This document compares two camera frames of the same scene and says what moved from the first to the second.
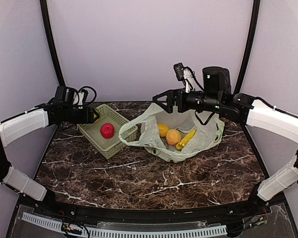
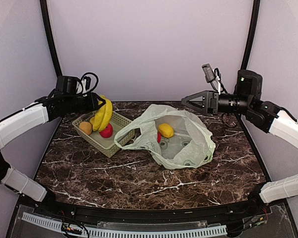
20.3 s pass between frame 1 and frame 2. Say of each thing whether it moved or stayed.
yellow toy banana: moved
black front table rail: stayed
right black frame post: stayed
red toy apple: stayed
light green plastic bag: moved
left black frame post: stayed
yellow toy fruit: stayed
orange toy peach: moved
